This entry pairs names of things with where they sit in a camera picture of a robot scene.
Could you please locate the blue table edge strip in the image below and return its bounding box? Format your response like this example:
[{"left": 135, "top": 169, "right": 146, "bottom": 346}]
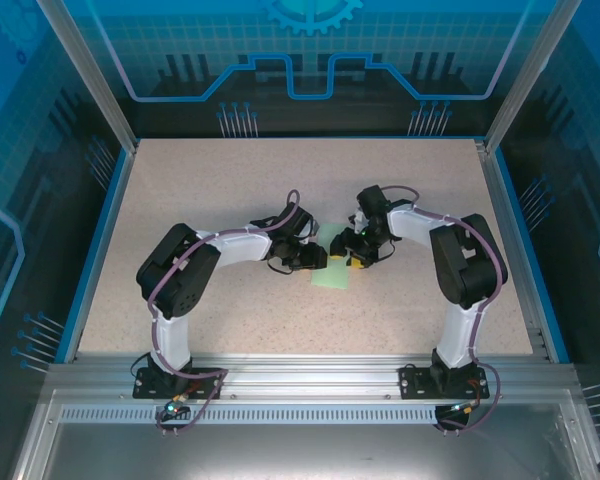
[
  {"left": 493, "top": 147, "right": 572, "bottom": 365},
  {"left": 54, "top": 147, "right": 136, "bottom": 365}
]

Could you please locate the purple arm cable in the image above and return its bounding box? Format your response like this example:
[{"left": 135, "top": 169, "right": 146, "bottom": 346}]
[
  {"left": 147, "top": 188, "right": 304, "bottom": 437},
  {"left": 382, "top": 184, "right": 510, "bottom": 436}
]

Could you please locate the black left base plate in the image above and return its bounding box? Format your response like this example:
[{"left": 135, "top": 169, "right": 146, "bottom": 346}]
[{"left": 132, "top": 366, "right": 227, "bottom": 401}]

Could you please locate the light green paper sheet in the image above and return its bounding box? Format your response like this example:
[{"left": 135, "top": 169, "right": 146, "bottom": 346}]
[{"left": 309, "top": 223, "right": 352, "bottom": 290}]

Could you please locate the aluminium side rail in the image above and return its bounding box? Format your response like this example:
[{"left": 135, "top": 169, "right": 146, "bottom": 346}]
[{"left": 473, "top": 139, "right": 552, "bottom": 362}]

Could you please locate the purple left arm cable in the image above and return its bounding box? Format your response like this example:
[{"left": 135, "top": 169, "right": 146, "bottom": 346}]
[{"left": 147, "top": 188, "right": 304, "bottom": 437}]

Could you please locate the aluminium frame rail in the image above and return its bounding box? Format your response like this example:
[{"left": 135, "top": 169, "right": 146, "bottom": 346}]
[{"left": 46, "top": 351, "right": 580, "bottom": 399}]

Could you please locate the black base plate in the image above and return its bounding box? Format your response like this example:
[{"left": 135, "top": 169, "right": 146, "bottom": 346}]
[
  {"left": 398, "top": 363, "right": 492, "bottom": 401},
  {"left": 132, "top": 366, "right": 227, "bottom": 401}
]

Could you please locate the cable connector with green light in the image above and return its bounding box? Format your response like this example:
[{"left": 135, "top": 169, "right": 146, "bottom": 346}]
[
  {"left": 445, "top": 399, "right": 482, "bottom": 417},
  {"left": 162, "top": 393, "right": 192, "bottom": 420}
]

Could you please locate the aluminium frame post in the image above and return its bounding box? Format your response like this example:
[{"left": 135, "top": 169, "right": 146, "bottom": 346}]
[
  {"left": 481, "top": 0, "right": 582, "bottom": 154},
  {"left": 33, "top": 0, "right": 141, "bottom": 154}
]

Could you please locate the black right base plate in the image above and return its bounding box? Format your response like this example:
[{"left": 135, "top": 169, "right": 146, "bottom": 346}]
[{"left": 398, "top": 363, "right": 492, "bottom": 401}]

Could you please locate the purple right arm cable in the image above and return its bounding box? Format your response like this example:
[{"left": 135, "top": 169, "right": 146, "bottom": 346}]
[{"left": 382, "top": 184, "right": 510, "bottom": 436}]

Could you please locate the slotted grey cable duct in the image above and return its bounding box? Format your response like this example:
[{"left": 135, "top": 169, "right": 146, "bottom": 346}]
[{"left": 58, "top": 405, "right": 446, "bottom": 425}]

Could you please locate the thin black right gripper cable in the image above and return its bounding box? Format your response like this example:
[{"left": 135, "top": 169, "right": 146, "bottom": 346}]
[{"left": 374, "top": 234, "right": 400, "bottom": 264}]

